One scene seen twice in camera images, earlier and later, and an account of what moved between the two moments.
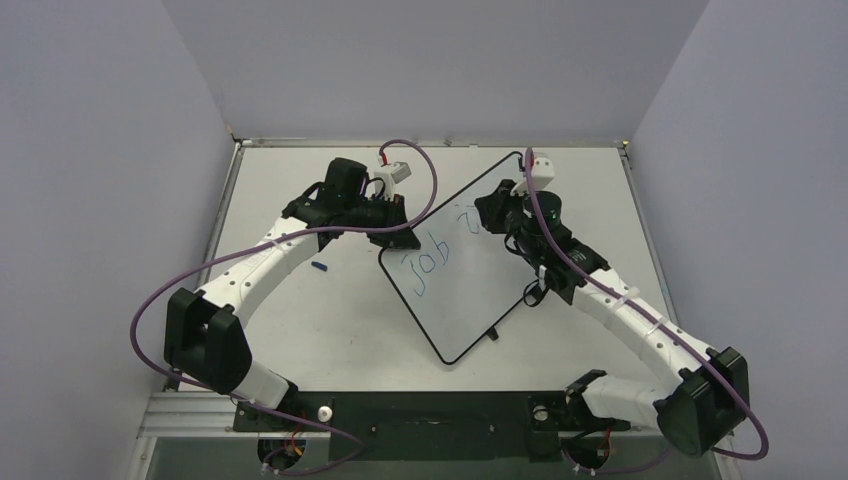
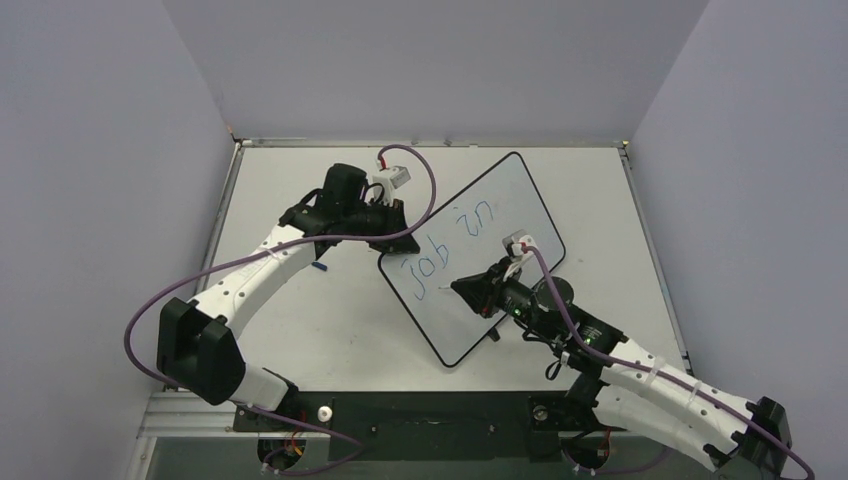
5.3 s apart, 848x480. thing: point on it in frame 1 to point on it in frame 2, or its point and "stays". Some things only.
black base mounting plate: x=429 y=426 stays
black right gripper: x=497 y=206 to x=489 y=292
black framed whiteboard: x=463 y=278 stays
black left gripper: x=403 y=239 stays
